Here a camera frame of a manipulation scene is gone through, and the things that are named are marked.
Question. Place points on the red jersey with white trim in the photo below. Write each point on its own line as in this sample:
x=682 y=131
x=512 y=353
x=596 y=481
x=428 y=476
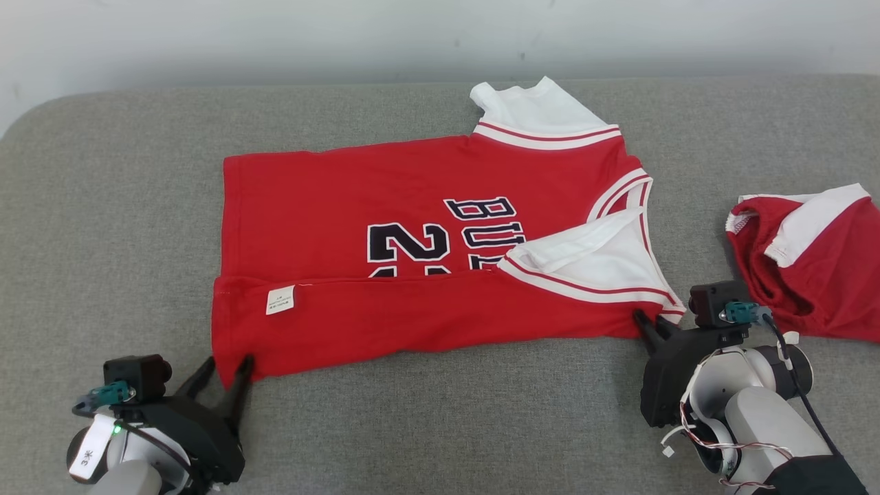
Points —
x=385 y=206

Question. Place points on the teal right camera connector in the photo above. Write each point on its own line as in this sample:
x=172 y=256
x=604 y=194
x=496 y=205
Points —
x=746 y=313

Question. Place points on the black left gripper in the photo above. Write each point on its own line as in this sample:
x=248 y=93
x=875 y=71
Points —
x=192 y=433

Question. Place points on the teal camera connector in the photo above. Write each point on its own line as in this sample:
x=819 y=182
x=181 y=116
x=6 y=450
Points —
x=746 y=313
x=106 y=395

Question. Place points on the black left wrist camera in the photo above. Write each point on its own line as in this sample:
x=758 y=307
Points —
x=137 y=377

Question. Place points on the white paper label tag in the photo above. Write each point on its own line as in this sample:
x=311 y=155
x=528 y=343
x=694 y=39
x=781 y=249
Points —
x=91 y=447

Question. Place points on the red shorts with white stripe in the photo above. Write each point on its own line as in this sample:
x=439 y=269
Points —
x=818 y=275

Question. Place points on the teal left camera connector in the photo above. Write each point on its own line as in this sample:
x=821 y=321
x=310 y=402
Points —
x=106 y=395

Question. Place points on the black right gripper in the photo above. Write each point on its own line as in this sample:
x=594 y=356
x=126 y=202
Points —
x=677 y=371

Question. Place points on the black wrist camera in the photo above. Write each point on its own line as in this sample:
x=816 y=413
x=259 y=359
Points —
x=137 y=377
x=715 y=304

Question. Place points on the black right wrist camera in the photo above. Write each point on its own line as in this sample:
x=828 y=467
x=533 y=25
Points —
x=715 y=304

